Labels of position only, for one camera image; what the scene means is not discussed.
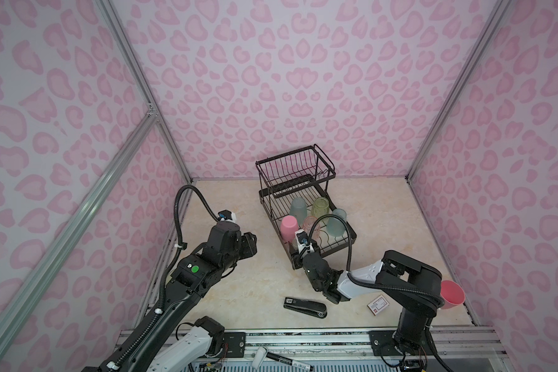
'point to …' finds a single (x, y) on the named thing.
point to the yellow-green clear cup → (320, 207)
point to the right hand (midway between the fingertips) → (297, 239)
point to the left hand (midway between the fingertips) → (252, 237)
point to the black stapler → (305, 307)
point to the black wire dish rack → (294, 198)
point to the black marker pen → (263, 353)
